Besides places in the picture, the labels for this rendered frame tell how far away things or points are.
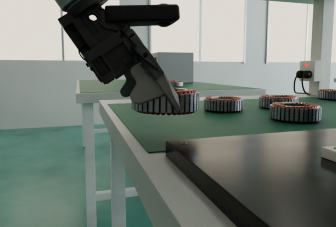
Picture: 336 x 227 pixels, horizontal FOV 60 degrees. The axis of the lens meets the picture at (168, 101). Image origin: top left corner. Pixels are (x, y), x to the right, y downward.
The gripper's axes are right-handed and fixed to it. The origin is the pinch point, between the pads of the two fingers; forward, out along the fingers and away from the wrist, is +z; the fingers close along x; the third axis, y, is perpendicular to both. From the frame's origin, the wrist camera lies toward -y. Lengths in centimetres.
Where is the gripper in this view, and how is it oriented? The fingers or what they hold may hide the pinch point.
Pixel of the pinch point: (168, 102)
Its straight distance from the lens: 48.6
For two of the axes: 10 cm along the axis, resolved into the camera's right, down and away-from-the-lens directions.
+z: 5.3, 8.1, 2.5
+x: 2.9, 1.0, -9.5
